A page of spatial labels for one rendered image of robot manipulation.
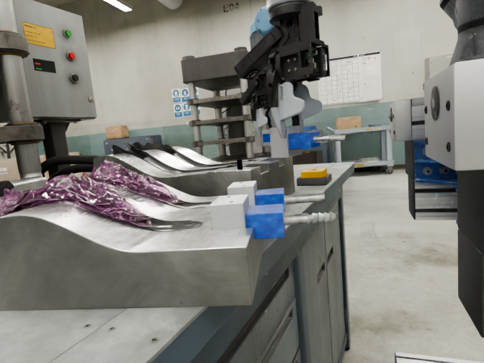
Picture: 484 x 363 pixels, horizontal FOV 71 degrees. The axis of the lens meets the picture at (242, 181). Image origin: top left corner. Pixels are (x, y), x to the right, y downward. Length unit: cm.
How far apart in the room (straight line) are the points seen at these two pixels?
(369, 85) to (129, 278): 684
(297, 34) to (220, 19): 709
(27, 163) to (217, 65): 374
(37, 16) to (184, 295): 125
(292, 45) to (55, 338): 50
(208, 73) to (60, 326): 446
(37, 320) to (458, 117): 41
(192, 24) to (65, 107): 661
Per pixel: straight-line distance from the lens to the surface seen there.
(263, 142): 116
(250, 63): 65
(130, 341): 31
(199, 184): 64
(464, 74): 34
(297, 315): 86
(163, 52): 807
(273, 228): 36
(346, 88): 703
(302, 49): 58
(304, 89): 64
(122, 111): 850
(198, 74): 476
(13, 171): 469
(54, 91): 141
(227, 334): 50
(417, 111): 83
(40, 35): 144
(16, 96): 118
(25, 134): 115
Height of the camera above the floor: 95
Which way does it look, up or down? 8 degrees down
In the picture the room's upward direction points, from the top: 5 degrees counter-clockwise
